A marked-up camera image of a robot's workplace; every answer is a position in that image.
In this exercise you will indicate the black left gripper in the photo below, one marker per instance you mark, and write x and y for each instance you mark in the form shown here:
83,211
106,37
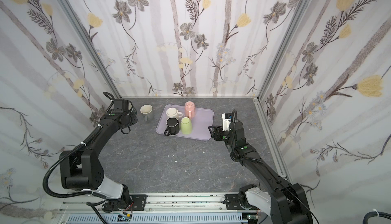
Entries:
132,112

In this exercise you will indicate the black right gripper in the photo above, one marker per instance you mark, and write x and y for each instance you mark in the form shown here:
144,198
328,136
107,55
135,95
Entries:
218,132

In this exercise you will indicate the grey ceramic mug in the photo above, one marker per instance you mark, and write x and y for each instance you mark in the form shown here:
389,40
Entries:
147,112

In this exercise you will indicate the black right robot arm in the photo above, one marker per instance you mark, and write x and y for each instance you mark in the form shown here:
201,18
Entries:
285,203

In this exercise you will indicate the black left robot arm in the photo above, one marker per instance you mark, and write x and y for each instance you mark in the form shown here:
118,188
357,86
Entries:
82,170

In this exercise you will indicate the light green ceramic mug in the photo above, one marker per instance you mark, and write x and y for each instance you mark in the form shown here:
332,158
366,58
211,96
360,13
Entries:
186,126

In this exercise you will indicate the pink ceramic mug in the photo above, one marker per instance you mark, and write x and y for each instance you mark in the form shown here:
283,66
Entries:
190,110

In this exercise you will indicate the black ceramic mug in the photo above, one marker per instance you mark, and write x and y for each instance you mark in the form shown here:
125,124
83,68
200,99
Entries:
173,126

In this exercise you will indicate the white ceramic mug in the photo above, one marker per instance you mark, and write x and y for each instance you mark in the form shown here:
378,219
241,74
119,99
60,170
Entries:
174,113

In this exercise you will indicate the lavender plastic tray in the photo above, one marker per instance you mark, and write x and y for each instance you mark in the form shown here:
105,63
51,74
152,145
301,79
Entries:
200,123

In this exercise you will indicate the small circuit board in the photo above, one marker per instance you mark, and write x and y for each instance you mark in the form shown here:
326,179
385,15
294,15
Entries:
124,218

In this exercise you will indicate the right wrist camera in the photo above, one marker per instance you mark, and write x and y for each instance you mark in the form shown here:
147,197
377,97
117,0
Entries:
227,119

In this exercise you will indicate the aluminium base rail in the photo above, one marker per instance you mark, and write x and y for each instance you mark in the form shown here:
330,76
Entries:
157,203

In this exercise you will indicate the aluminium left corner post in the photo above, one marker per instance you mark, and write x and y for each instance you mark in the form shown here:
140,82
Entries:
83,36

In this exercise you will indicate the aluminium corner post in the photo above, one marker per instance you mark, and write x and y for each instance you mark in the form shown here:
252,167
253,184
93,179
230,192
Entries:
287,38
83,36

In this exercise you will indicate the white slotted cable duct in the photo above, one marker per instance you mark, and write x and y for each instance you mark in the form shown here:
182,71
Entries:
176,218

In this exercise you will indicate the aluminium right corner post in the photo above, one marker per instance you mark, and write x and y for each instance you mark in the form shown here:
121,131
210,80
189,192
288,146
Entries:
287,38

